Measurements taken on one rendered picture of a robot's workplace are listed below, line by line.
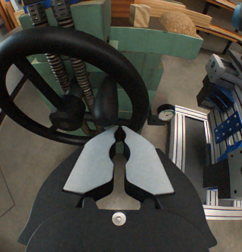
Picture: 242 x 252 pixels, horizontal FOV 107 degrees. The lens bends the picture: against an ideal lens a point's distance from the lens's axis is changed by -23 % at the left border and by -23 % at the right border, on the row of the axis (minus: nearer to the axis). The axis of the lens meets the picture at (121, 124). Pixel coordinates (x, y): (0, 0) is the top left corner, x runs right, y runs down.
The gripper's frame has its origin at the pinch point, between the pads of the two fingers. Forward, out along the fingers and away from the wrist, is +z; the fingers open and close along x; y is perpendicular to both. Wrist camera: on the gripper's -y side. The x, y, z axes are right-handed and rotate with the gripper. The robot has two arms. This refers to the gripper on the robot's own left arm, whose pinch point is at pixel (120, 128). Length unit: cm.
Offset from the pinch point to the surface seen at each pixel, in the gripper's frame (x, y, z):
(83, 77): -7.2, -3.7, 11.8
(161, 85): 54, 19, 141
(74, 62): -8.2, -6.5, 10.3
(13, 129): -117, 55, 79
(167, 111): 16.1, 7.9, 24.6
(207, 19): 28.4, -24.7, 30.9
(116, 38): -1.5, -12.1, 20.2
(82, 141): -9.8, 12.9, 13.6
